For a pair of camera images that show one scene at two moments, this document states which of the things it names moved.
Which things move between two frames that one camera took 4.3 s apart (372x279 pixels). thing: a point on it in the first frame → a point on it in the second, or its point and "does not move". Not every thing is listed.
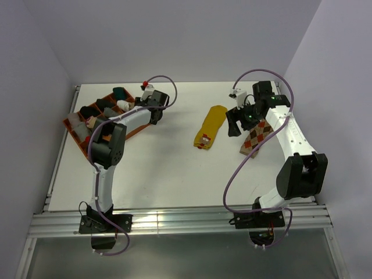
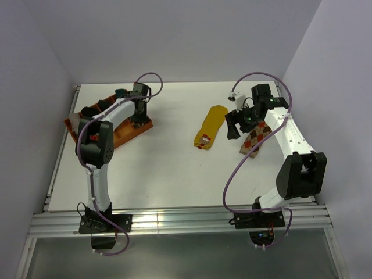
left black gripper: x=137 y=101 → x=142 y=118
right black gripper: x=235 y=114 does not move
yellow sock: x=212 y=124 does not move
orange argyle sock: x=256 y=135 does not move
